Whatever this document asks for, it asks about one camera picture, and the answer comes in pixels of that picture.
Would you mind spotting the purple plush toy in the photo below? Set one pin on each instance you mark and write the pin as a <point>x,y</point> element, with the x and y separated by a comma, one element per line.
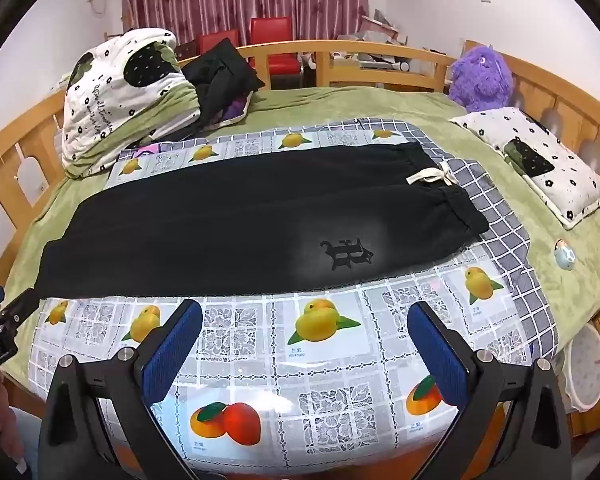
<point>480,77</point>

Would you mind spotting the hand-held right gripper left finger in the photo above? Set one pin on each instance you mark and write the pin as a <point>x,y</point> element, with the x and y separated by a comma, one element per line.
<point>177,345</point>

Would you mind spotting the red chair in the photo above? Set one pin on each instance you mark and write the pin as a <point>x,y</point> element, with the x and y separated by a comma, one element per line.
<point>275,45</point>
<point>215,42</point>

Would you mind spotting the cardboard and paper clutter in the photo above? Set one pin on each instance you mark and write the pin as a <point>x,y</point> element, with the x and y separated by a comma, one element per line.
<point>380,40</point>

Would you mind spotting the folded white green floral quilt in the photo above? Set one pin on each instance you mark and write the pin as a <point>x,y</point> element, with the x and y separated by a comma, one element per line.
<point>105,95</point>

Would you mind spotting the black pants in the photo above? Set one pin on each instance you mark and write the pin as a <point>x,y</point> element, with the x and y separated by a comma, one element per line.
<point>230,220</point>

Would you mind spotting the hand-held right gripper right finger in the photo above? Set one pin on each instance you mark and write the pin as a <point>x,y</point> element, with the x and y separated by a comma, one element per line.
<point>440,355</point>

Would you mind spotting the wooden bed frame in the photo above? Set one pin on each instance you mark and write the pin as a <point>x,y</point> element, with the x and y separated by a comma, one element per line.
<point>370,67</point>

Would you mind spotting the purple cloth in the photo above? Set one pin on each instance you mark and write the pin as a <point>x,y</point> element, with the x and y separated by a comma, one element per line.
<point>236,109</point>

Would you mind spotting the white plastic bucket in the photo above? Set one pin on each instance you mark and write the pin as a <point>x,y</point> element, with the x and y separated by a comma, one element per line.
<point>587,370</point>

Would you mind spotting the white floral pillow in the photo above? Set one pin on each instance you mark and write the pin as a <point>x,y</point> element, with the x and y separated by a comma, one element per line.
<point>555,160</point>

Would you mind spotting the black clothing pile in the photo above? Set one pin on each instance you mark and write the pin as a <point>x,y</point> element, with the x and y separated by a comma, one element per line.
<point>225,70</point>

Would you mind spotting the pink cloth piece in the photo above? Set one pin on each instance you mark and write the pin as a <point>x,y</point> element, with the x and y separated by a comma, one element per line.
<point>147,149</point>

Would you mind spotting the fruit print tablecloth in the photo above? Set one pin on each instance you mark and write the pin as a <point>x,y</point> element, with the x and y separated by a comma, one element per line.
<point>290,360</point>

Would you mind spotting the person's left hand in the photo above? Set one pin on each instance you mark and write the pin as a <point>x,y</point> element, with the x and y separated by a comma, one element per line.
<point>2,420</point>

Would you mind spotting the small round blue toy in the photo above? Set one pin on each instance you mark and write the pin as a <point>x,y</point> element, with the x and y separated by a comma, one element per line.
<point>564,256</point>

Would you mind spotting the green bed sheet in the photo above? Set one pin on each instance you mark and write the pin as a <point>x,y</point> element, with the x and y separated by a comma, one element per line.
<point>430,105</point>

